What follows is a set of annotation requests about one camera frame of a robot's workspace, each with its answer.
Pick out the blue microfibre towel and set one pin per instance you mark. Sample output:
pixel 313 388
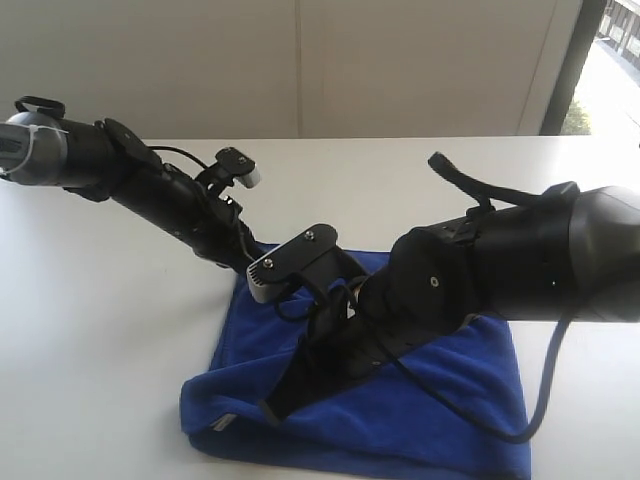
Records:
pixel 385 428

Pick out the white towel label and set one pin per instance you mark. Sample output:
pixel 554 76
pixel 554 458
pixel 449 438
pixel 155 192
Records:
pixel 221 423

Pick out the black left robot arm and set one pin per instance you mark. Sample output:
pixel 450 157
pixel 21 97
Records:
pixel 105 160

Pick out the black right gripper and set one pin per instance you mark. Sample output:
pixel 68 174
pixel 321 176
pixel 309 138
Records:
pixel 382 323

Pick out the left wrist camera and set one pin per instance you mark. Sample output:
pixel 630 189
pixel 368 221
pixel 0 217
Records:
pixel 230 166

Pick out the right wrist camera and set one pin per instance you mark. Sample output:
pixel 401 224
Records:
pixel 312 260

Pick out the dark window frame post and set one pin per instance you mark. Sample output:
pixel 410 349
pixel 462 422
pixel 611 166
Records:
pixel 584 31

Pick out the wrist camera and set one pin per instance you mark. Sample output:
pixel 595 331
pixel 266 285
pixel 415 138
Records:
pixel 312 260
pixel 230 166

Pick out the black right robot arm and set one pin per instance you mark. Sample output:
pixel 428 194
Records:
pixel 566 255

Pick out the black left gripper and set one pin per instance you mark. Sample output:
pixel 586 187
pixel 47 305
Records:
pixel 209 225

